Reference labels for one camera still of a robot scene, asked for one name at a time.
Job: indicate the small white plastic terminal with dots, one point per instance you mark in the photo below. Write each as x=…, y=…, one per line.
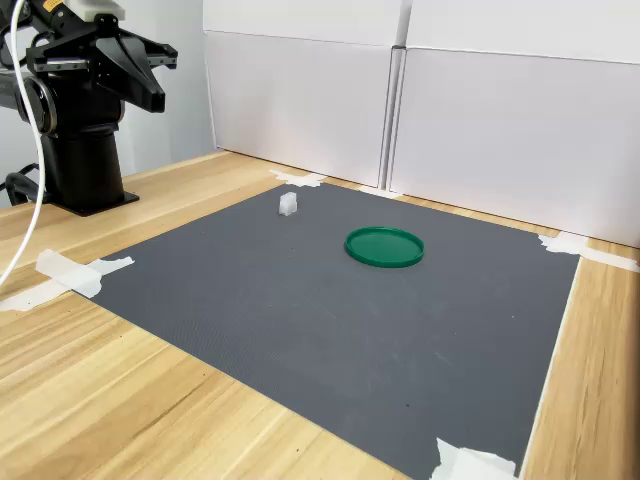
x=287, y=204

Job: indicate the round green lid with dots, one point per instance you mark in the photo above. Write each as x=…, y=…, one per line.
x=384, y=247

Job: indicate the white partition panel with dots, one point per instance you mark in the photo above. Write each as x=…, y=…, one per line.
x=515, y=135
x=300, y=100

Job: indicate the white tape piece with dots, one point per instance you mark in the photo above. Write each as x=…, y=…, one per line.
x=297, y=178
x=377, y=192
x=65, y=277
x=575, y=246
x=470, y=462

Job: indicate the dark grey mat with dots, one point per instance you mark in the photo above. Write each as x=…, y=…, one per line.
x=325, y=325

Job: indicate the white camera box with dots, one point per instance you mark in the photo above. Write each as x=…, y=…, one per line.
x=92, y=9

